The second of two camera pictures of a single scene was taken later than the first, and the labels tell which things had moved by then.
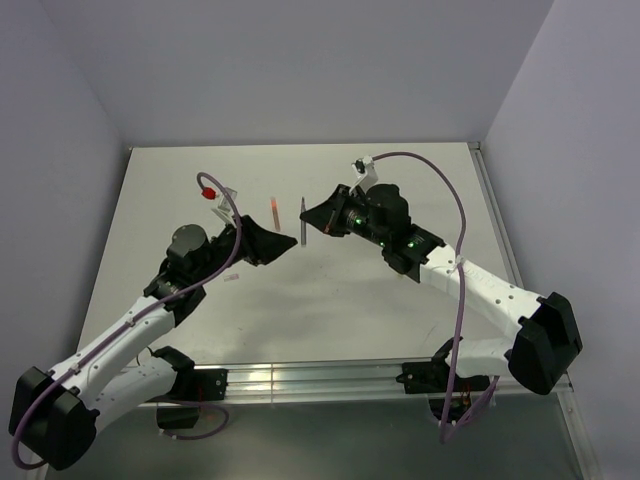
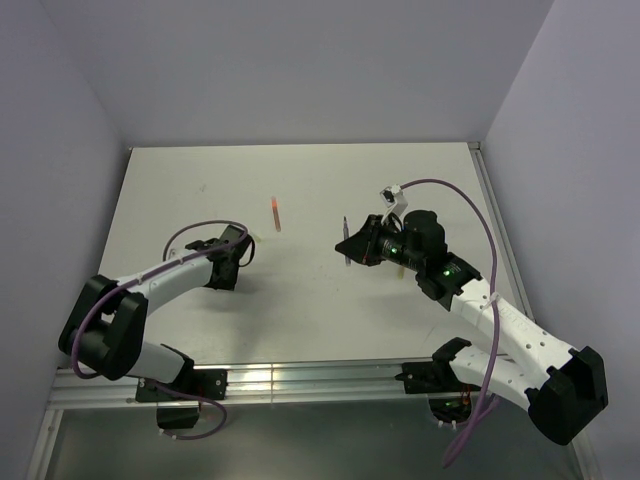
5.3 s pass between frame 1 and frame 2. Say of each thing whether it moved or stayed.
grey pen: moved
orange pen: stayed
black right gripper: moved
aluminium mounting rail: stayed
